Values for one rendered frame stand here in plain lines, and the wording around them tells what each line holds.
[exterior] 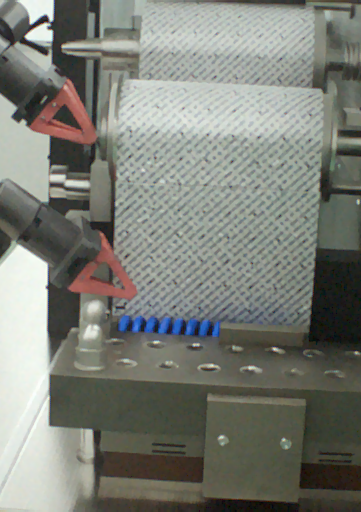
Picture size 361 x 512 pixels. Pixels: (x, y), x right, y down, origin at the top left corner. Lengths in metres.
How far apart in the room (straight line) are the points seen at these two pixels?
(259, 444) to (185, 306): 0.25
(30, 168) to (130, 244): 5.76
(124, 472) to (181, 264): 0.26
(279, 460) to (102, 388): 0.20
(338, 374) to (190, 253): 0.24
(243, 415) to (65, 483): 0.22
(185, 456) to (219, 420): 0.07
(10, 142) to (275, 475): 5.99
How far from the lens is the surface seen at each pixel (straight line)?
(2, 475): 1.21
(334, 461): 1.17
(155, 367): 1.16
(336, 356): 1.23
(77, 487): 1.18
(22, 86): 1.32
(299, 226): 1.27
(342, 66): 1.55
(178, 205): 1.26
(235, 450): 1.12
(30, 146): 7.01
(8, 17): 1.37
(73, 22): 1.60
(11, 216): 1.24
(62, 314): 1.67
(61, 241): 1.25
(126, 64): 1.54
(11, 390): 1.45
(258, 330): 1.24
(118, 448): 1.16
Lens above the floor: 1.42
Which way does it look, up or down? 14 degrees down
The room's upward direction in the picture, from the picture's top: 2 degrees clockwise
